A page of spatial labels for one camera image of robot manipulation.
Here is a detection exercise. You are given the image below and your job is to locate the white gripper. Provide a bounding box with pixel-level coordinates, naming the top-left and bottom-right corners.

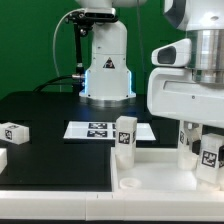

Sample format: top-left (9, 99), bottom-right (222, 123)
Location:
top-left (147, 68), bottom-right (224, 155)

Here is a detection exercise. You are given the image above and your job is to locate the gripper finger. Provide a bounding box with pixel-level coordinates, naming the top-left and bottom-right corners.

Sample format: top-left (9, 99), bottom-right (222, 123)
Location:
top-left (218, 145), bottom-right (224, 168)

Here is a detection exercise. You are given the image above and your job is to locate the white square tabletop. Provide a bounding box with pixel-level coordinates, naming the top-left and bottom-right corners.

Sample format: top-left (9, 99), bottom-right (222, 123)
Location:
top-left (111, 148), bottom-right (219, 191)

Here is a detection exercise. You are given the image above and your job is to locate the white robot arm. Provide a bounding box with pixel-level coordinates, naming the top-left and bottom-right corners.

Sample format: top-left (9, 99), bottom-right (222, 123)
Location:
top-left (75, 0), bottom-right (224, 170)

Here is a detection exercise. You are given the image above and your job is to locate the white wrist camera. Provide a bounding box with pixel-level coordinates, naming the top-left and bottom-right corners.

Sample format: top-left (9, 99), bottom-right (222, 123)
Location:
top-left (151, 38), bottom-right (192, 67)

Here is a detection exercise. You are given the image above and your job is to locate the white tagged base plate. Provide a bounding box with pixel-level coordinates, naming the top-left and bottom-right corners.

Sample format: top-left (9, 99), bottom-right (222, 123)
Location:
top-left (64, 121), bottom-right (155, 141)

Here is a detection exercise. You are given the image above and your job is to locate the white cable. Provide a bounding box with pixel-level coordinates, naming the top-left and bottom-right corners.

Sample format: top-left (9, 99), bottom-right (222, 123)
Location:
top-left (52, 8), bottom-right (84, 93)

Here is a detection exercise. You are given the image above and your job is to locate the black cable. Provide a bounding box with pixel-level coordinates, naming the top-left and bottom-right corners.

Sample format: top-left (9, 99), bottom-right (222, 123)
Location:
top-left (32, 75), bottom-right (84, 93)

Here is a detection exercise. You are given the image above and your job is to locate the white left fence rail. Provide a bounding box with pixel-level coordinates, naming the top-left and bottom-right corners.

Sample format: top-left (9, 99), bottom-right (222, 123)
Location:
top-left (0, 148), bottom-right (7, 174)

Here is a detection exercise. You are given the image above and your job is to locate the white fence rail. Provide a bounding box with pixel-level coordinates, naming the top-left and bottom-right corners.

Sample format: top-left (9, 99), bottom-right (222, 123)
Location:
top-left (0, 148), bottom-right (7, 174)
top-left (0, 191), bottom-right (224, 222)

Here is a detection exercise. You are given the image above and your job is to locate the white front fence rail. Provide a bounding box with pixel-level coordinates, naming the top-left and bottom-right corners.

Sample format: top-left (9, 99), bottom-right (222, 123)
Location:
top-left (0, 191), bottom-right (224, 222)

